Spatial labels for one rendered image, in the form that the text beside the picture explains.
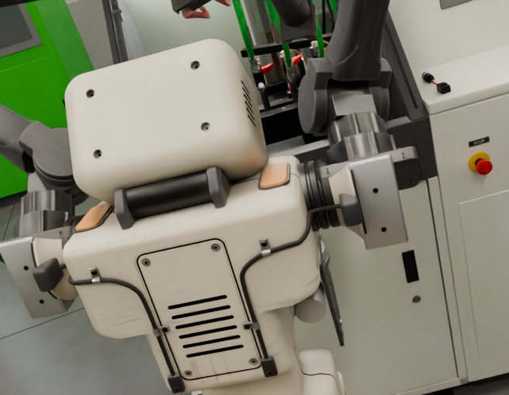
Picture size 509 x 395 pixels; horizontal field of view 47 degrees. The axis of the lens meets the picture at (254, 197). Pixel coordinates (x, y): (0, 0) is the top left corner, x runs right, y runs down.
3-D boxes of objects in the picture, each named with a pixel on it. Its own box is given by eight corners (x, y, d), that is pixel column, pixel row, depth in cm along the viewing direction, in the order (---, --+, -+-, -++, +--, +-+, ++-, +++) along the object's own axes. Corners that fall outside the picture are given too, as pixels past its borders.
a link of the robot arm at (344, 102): (339, 126, 71) (380, 125, 72) (323, 58, 75) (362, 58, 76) (319, 162, 79) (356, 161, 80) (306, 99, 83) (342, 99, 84)
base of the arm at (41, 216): (-14, 255, 75) (71, 235, 73) (-11, 198, 79) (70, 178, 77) (27, 273, 83) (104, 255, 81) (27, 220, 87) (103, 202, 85)
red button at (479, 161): (475, 181, 138) (473, 161, 135) (469, 174, 141) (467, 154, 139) (497, 175, 138) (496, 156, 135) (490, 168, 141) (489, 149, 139)
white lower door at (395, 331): (247, 432, 178) (171, 253, 146) (247, 425, 180) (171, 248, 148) (458, 379, 173) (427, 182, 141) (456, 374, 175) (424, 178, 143)
